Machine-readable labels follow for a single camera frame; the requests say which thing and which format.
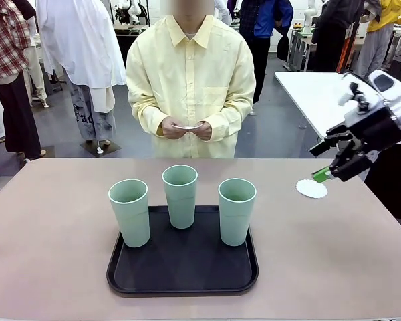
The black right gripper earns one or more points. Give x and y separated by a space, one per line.
374 128

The white scalloped paper coaster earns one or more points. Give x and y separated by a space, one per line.
307 190
187 127

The mint green plastic cup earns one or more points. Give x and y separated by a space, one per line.
133 220
235 220
180 207

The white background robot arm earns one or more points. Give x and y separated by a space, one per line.
308 20

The person's right forearm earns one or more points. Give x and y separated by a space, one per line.
145 117

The person's left forearm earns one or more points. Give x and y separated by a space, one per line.
230 117

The person's left hand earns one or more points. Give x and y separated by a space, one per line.
204 132

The person's right hand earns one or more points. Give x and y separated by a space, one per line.
170 129

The person in black clothes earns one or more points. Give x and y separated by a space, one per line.
394 187

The white background table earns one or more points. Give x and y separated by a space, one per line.
307 93

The person in dark jacket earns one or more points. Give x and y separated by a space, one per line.
334 33

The black hanging bag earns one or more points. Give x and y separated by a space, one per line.
283 48

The person in yellow jacket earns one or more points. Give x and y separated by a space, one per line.
384 20

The person in blue jacket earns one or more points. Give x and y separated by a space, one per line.
265 20

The person in yellow shirt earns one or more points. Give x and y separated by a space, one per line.
190 77

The black plastic tray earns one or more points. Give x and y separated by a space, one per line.
187 267

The person in beige trousers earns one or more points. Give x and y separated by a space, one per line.
36 77

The person in plaid shirt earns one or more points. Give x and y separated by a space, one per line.
3 40

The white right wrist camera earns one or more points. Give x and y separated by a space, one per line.
347 97

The orange and black post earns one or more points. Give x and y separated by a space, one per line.
348 43

